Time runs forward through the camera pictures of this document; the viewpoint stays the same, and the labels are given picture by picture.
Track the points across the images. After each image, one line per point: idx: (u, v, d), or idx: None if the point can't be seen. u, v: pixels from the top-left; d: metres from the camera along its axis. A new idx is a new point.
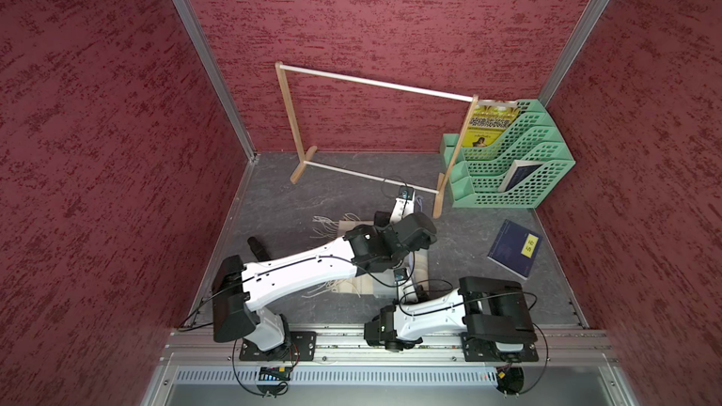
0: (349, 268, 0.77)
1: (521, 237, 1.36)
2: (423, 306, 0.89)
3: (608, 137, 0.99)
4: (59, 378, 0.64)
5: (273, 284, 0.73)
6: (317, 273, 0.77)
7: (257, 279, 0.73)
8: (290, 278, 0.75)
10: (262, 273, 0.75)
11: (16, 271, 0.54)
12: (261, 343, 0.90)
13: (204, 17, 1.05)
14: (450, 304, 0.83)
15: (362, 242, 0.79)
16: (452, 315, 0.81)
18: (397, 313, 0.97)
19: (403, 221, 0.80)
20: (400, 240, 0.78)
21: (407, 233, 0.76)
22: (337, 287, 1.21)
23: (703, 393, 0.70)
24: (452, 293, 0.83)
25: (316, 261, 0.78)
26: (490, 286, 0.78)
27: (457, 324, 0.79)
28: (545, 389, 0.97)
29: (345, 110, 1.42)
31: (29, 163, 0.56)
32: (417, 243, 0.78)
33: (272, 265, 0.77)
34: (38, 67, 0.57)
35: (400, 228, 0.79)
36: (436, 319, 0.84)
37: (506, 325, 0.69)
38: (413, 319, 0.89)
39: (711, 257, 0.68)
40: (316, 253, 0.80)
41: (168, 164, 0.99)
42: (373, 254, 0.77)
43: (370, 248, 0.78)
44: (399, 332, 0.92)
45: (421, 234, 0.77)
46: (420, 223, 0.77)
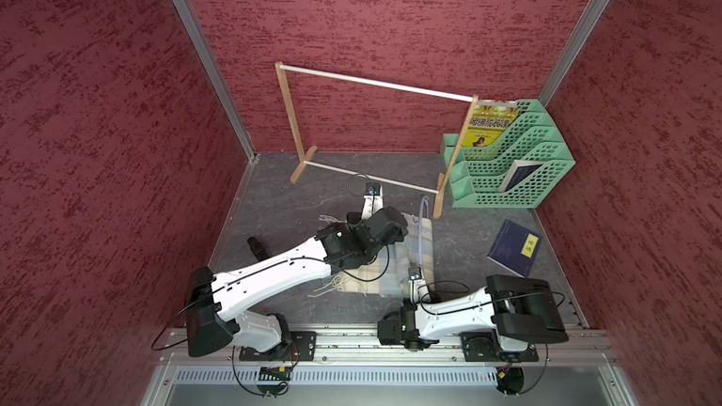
0: (321, 266, 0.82)
1: (521, 237, 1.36)
2: (447, 304, 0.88)
3: (608, 137, 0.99)
4: (59, 378, 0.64)
5: (245, 291, 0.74)
6: (291, 274, 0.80)
7: (227, 288, 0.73)
8: (265, 283, 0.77)
10: (234, 282, 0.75)
11: (16, 271, 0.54)
12: (259, 344, 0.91)
13: (204, 17, 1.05)
14: (477, 304, 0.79)
15: (334, 242, 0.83)
16: (479, 314, 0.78)
18: (418, 311, 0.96)
19: (374, 217, 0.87)
20: (371, 234, 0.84)
21: (381, 226, 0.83)
22: (345, 285, 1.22)
23: (703, 393, 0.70)
24: (478, 291, 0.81)
25: (289, 264, 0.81)
26: (518, 284, 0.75)
27: (485, 323, 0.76)
28: (545, 389, 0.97)
29: (345, 110, 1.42)
31: (29, 163, 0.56)
32: (389, 236, 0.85)
33: (243, 272, 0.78)
34: (39, 67, 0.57)
35: (371, 224, 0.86)
36: (463, 319, 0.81)
37: (537, 324, 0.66)
38: (435, 318, 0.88)
39: (711, 257, 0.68)
40: (286, 256, 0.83)
41: (168, 164, 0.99)
42: (347, 251, 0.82)
43: (344, 245, 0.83)
44: (421, 331, 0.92)
45: (393, 227, 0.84)
46: (388, 217, 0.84)
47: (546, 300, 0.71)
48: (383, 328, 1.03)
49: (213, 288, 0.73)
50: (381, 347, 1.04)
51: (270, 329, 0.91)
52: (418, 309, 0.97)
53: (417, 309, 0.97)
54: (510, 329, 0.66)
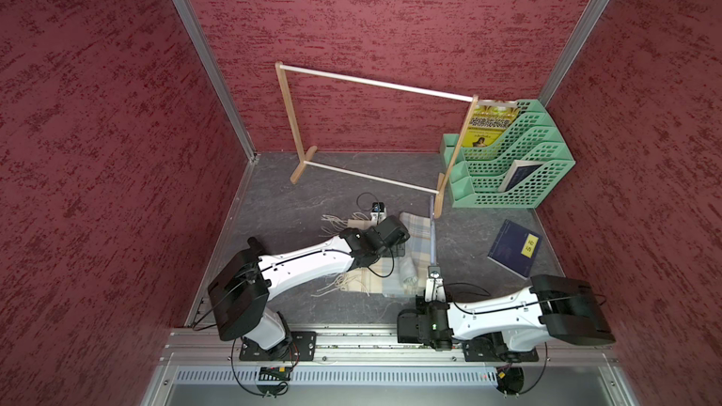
0: (346, 261, 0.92)
1: (521, 237, 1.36)
2: (486, 304, 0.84)
3: (608, 137, 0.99)
4: (59, 378, 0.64)
5: (289, 273, 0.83)
6: (322, 264, 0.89)
7: (274, 269, 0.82)
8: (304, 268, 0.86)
10: (278, 263, 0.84)
11: (16, 271, 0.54)
12: (264, 339, 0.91)
13: (204, 17, 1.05)
14: (521, 303, 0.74)
15: (354, 241, 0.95)
16: (524, 313, 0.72)
18: (451, 310, 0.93)
19: (383, 223, 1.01)
20: (381, 237, 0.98)
21: (389, 230, 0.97)
22: (348, 284, 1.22)
23: (703, 393, 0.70)
24: (522, 290, 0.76)
25: (321, 254, 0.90)
26: (564, 285, 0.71)
27: (531, 324, 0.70)
28: (545, 389, 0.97)
29: (345, 110, 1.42)
31: (29, 163, 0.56)
32: (397, 240, 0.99)
33: (285, 256, 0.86)
34: (38, 67, 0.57)
35: (380, 228, 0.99)
36: (506, 318, 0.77)
37: (586, 324, 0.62)
38: (473, 317, 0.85)
39: (711, 257, 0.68)
40: (321, 246, 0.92)
41: (168, 164, 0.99)
42: (363, 250, 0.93)
43: (359, 245, 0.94)
44: (456, 330, 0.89)
45: (399, 232, 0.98)
46: (397, 223, 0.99)
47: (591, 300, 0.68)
48: (404, 326, 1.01)
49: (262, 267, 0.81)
50: (381, 347, 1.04)
51: (276, 323, 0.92)
52: (452, 307, 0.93)
53: (450, 308, 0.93)
54: (558, 331, 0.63)
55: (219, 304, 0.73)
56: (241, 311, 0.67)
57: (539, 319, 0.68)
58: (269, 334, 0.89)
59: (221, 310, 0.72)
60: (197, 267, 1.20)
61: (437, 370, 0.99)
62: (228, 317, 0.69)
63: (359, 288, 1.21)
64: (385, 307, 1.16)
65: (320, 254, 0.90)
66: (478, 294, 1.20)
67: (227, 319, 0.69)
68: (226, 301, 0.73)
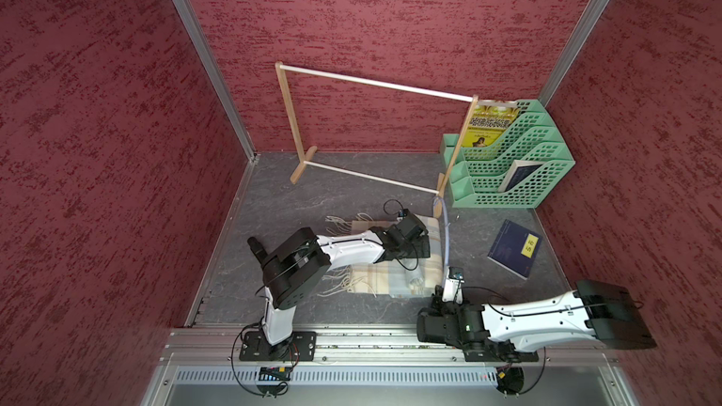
0: (379, 249, 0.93)
1: (521, 237, 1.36)
2: (525, 307, 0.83)
3: (608, 137, 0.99)
4: (59, 378, 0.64)
5: (338, 251, 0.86)
6: (363, 250, 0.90)
7: (326, 245, 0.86)
8: (350, 249, 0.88)
10: (331, 242, 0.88)
11: (16, 271, 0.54)
12: (274, 334, 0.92)
13: (204, 18, 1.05)
14: (565, 307, 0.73)
15: (382, 236, 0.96)
16: (568, 317, 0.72)
18: (486, 311, 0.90)
19: (404, 220, 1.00)
20: (402, 234, 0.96)
21: (410, 227, 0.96)
22: (354, 286, 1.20)
23: (703, 393, 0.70)
24: (566, 294, 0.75)
25: (364, 239, 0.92)
26: (607, 288, 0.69)
27: (575, 327, 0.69)
28: (545, 390, 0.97)
29: (345, 110, 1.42)
31: (29, 163, 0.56)
32: (416, 236, 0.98)
33: (334, 237, 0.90)
34: (38, 67, 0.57)
35: (401, 226, 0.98)
36: (548, 321, 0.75)
37: (630, 331, 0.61)
38: (511, 320, 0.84)
39: (711, 257, 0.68)
40: (361, 233, 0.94)
41: (168, 164, 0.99)
42: (389, 246, 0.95)
43: (385, 242, 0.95)
44: (492, 332, 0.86)
45: (420, 229, 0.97)
46: (417, 219, 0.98)
47: (632, 304, 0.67)
48: (431, 325, 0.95)
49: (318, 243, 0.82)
50: (381, 347, 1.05)
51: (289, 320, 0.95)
52: (486, 309, 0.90)
53: (484, 310, 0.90)
54: (604, 335, 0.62)
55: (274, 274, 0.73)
56: (298, 282, 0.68)
57: (585, 323, 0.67)
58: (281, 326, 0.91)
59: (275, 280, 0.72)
60: (197, 267, 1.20)
61: (437, 370, 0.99)
62: (289, 285, 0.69)
63: (366, 289, 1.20)
64: (385, 307, 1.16)
65: (361, 240, 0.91)
66: (478, 294, 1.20)
67: (286, 287, 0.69)
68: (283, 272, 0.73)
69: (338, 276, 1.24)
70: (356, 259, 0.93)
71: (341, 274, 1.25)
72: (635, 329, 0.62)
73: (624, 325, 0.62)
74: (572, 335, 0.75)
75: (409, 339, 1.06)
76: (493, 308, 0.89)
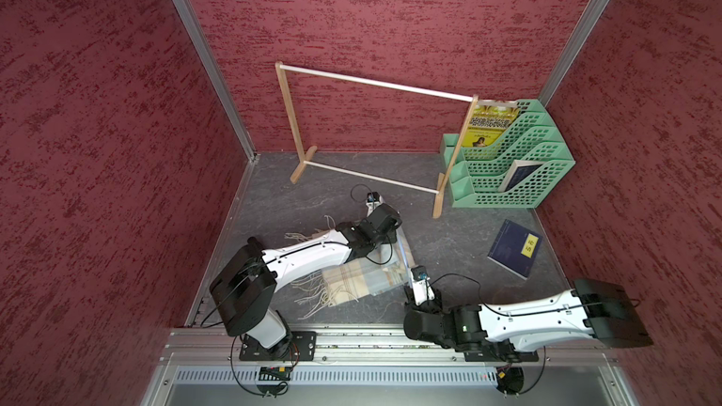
0: (345, 251, 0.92)
1: (521, 237, 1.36)
2: (523, 306, 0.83)
3: (608, 137, 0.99)
4: (59, 378, 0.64)
5: (292, 265, 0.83)
6: (323, 256, 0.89)
7: (277, 261, 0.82)
8: (306, 260, 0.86)
10: (281, 256, 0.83)
11: (16, 271, 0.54)
12: (265, 339, 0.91)
13: (204, 17, 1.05)
14: (563, 306, 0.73)
15: (350, 233, 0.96)
16: (566, 317, 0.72)
18: (482, 311, 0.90)
19: (375, 212, 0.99)
20: (374, 226, 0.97)
21: (382, 219, 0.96)
22: (334, 299, 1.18)
23: (703, 393, 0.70)
24: (563, 293, 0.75)
25: (321, 245, 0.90)
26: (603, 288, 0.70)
27: (574, 327, 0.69)
28: (545, 390, 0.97)
29: (345, 110, 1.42)
31: (29, 163, 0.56)
32: (389, 226, 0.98)
33: (287, 249, 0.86)
34: (38, 67, 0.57)
35: (373, 219, 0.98)
36: (546, 320, 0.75)
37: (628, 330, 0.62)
38: (509, 320, 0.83)
39: (711, 257, 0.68)
40: (320, 239, 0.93)
41: (168, 163, 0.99)
42: (359, 242, 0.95)
43: (353, 239, 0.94)
44: (489, 332, 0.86)
45: (391, 219, 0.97)
46: (387, 210, 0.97)
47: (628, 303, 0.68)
48: (428, 324, 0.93)
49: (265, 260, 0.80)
50: (381, 347, 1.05)
51: (277, 322, 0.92)
52: (483, 309, 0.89)
53: (480, 310, 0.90)
54: (604, 335, 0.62)
55: (226, 297, 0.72)
56: (243, 306, 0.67)
57: (584, 322, 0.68)
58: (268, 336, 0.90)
59: (227, 304, 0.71)
60: (197, 267, 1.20)
61: (437, 370, 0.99)
62: (237, 310, 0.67)
63: (346, 299, 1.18)
64: (385, 307, 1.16)
65: (321, 245, 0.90)
66: (478, 293, 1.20)
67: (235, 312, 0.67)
68: (232, 295, 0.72)
69: (315, 296, 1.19)
70: (320, 265, 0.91)
71: (317, 292, 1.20)
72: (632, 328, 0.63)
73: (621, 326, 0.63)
74: (571, 334, 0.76)
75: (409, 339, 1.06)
76: (489, 309, 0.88)
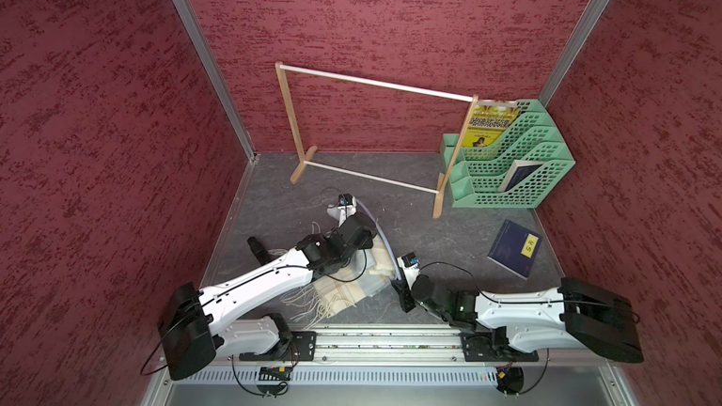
0: (305, 273, 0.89)
1: (521, 237, 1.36)
2: (511, 297, 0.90)
3: (608, 137, 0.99)
4: (59, 378, 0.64)
5: (234, 302, 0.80)
6: (276, 283, 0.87)
7: (217, 301, 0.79)
8: (251, 293, 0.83)
10: (223, 293, 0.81)
11: (16, 271, 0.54)
12: (257, 347, 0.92)
13: (204, 18, 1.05)
14: (545, 300, 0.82)
15: (313, 250, 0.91)
16: (546, 309, 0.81)
18: (479, 297, 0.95)
19: (345, 224, 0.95)
20: (344, 240, 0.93)
21: (353, 232, 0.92)
22: (331, 309, 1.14)
23: (703, 393, 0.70)
24: (550, 289, 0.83)
25: (274, 273, 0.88)
26: (597, 291, 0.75)
27: (551, 320, 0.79)
28: (545, 390, 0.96)
29: (345, 110, 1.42)
31: (28, 163, 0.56)
32: (360, 239, 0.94)
33: (229, 284, 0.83)
34: (38, 67, 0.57)
35: (343, 230, 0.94)
36: (529, 311, 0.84)
37: (613, 332, 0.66)
38: (498, 305, 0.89)
39: (711, 257, 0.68)
40: (273, 264, 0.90)
41: (168, 164, 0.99)
42: (324, 258, 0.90)
43: (319, 256, 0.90)
44: (480, 315, 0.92)
45: (363, 230, 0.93)
46: (359, 222, 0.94)
47: (625, 313, 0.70)
48: (436, 291, 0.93)
49: (202, 302, 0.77)
50: (381, 347, 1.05)
51: (264, 331, 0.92)
52: (480, 295, 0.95)
53: (478, 295, 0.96)
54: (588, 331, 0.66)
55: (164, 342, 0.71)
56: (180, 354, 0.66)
57: (559, 316, 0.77)
58: (258, 343, 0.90)
59: (165, 351, 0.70)
60: (197, 267, 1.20)
61: (438, 370, 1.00)
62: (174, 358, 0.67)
63: (344, 306, 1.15)
64: (385, 307, 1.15)
65: (273, 273, 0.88)
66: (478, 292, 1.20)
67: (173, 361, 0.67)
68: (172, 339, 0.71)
69: (310, 310, 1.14)
70: (273, 295, 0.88)
71: (313, 306, 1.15)
72: (618, 333, 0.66)
73: (604, 327, 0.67)
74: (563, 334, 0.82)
75: (409, 339, 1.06)
76: (484, 296, 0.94)
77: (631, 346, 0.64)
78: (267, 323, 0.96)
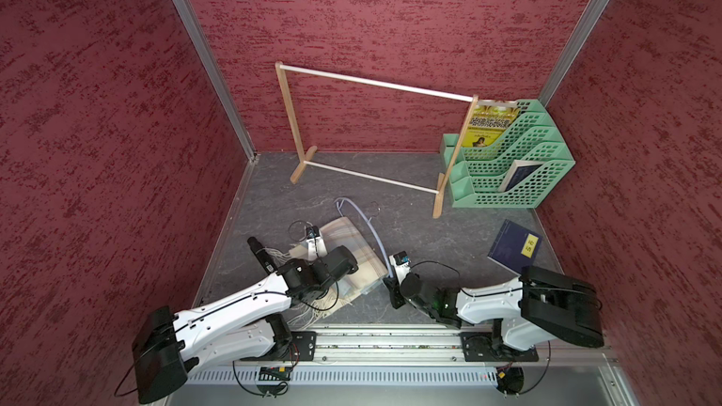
0: (284, 300, 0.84)
1: (521, 237, 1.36)
2: (484, 288, 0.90)
3: (608, 137, 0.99)
4: (59, 378, 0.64)
5: (208, 328, 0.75)
6: (255, 309, 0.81)
7: (191, 326, 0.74)
8: (227, 320, 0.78)
10: (197, 319, 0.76)
11: (16, 271, 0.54)
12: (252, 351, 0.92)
13: (204, 18, 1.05)
14: (509, 288, 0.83)
15: (295, 276, 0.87)
16: (510, 298, 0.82)
18: (460, 293, 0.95)
19: (331, 255, 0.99)
20: (328, 270, 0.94)
21: (337, 262, 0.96)
22: (327, 309, 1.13)
23: (703, 393, 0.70)
24: (512, 279, 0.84)
25: (252, 298, 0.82)
26: (557, 278, 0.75)
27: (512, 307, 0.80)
28: (545, 390, 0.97)
29: (345, 110, 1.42)
31: (29, 163, 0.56)
32: (343, 272, 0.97)
33: (206, 308, 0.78)
34: (39, 67, 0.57)
35: (329, 261, 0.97)
36: (495, 303, 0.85)
37: (568, 317, 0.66)
38: (474, 300, 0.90)
39: (711, 257, 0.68)
40: (253, 289, 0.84)
41: (168, 164, 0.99)
42: (306, 285, 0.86)
43: (301, 281, 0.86)
44: (460, 310, 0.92)
45: (347, 264, 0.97)
46: (345, 255, 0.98)
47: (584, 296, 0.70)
48: (424, 289, 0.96)
49: (176, 327, 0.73)
50: (381, 347, 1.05)
51: (257, 338, 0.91)
52: (461, 292, 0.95)
53: (460, 291, 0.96)
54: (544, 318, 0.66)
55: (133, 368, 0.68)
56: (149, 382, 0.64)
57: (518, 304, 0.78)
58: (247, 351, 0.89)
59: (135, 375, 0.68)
60: (197, 267, 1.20)
61: (438, 369, 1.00)
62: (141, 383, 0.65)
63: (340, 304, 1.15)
64: (385, 307, 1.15)
65: (251, 298, 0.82)
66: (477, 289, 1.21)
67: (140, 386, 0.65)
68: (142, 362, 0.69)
69: (306, 312, 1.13)
70: (248, 321, 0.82)
71: (309, 307, 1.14)
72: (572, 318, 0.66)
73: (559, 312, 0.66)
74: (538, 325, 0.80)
75: (409, 339, 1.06)
76: (464, 291, 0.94)
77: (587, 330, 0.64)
78: (259, 329, 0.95)
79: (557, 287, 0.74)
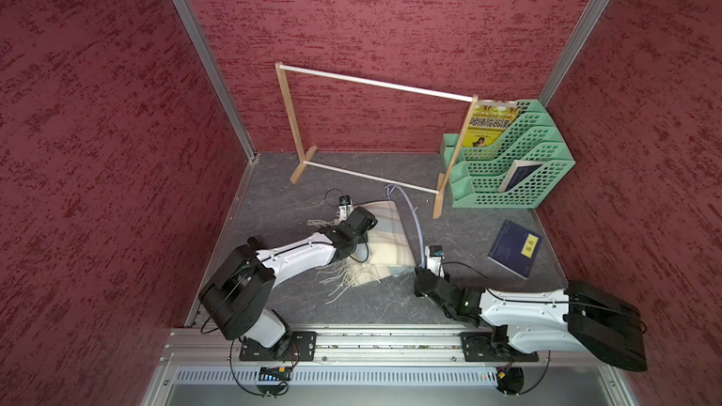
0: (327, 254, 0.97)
1: (521, 237, 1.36)
2: (516, 295, 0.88)
3: (608, 137, 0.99)
4: (59, 378, 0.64)
5: (286, 261, 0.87)
6: (314, 252, 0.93)
7: (272, 258, 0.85)
8: (296, 257, 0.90)
10: (274, 254, 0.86)
11: (16, 271, 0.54)
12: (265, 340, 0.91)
13: (204, 18, 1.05)
14: (551, 300, 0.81)
15: (331, 235, 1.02)
16: (551, 309, 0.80)
18: (484, 293, 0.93)
19: (352, 215, 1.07)
20: (353, 227, 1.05)
21: (358, 220, 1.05)
22: (357, 280, 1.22)
23: (703, 393, 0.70)
24: (555, 290, 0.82)
25: (310, 243, 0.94)
26: (605, 297, 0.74)
27: (554, 320, 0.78)
28: (545, 390, 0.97)
29: (345, 110, 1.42)
31: (28, 163, 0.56)
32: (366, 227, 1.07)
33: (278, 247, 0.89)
34: (38, 67, 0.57)
35: (351, 220, 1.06)
36: (531, 310, 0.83)
37: (618, 338, 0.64)
38: (503, 304, 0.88)
39: (711, 257, 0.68)
40: (308, 237, 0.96)
41: (168, 163, 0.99)
42: (340, 242, 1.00)
43: (337, 239, 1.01)
44: (484, 310, 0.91)
45: (368, 220, 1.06)
46: (364, 211, 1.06)
47: (633, 321, 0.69)
48: (440, 286, 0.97)
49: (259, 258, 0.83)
50: (381, 347, 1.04)
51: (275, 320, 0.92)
52: (486, 292, 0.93)
53: (483, 291, 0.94)
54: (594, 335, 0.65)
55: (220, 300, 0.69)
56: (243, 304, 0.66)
57: (563, 317, 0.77)
58: (270, 332, 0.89)
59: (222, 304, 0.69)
60: (197, 267, 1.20)
61: (438, 369, 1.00)
62: (232, 312, 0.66)
63: (369, 279, 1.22)
64: (385, 307, 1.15)
65: (309, 243, 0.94)
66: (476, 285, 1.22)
67: (231, 315, 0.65)
68: (226, 299, 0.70)
69: (338, 276, 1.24)
70: (308, 262, 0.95)
71: (340, 273, 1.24)
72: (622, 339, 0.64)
73: (610, 333, 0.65)
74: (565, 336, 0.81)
75: (409, 339, 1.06)
76: (489, 292, 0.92)
77: (635, 353, 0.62)
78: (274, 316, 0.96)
79: (604, 305, 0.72)
